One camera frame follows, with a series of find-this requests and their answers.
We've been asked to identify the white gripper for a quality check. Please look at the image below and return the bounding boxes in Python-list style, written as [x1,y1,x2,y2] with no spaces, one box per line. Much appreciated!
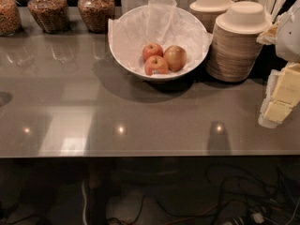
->
[257,0,300,128]

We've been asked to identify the yellow-red apple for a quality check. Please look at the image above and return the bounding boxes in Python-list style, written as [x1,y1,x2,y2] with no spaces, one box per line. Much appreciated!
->
[163,45,188,72]

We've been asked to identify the red apple front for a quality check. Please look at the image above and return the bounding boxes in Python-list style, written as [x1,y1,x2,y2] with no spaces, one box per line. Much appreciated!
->
[144,55,169,76]

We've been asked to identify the red apple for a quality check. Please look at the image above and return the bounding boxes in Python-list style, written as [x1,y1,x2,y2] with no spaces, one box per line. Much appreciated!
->
[144,55,169,76]
[142,43,163,61]

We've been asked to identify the white bowl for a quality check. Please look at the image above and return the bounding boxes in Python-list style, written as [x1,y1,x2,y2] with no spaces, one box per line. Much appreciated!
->
[108,5,211,83]

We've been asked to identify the red apple back left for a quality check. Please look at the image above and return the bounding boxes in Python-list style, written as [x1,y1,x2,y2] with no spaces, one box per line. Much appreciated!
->
[142,43,163,61]

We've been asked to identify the rear stack of paper bowls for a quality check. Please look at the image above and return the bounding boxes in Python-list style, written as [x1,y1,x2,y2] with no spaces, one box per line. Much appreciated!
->
[189,0,233,33]

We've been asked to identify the white power adapter on floor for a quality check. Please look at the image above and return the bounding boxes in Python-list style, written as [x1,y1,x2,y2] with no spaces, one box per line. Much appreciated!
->
[252,213,264,224]

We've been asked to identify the white tissue paper liner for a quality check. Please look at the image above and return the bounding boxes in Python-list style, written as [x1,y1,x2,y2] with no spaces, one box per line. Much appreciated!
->
[107,0,214,76]

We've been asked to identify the right glass jar of snacks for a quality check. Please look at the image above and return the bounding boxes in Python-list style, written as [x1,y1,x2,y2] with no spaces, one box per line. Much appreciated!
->
[77,0,115,34]

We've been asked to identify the glass jar of snacks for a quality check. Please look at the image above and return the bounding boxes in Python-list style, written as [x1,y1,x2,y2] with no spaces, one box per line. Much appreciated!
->
[27,0,69,34]
[77,0,115,34]
[0,0,22,37]

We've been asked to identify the middle glass jar of snacks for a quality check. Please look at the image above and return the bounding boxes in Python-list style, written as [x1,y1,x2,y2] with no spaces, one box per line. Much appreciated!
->
[27,0,69,34]

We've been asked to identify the left glass jar of snacks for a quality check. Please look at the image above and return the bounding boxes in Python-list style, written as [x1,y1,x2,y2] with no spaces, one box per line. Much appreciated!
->
[0,0,22,37]

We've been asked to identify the black cables on floor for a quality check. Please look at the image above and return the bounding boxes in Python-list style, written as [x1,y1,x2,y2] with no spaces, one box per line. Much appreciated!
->
[156,162,300,225]

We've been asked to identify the orange cable on floor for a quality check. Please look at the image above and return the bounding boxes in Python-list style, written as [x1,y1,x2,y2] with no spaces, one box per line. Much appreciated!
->
[162,203,219,225]

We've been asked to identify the white cable on floor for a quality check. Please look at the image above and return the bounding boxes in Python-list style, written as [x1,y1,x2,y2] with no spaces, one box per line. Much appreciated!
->
[81,180,89,225]

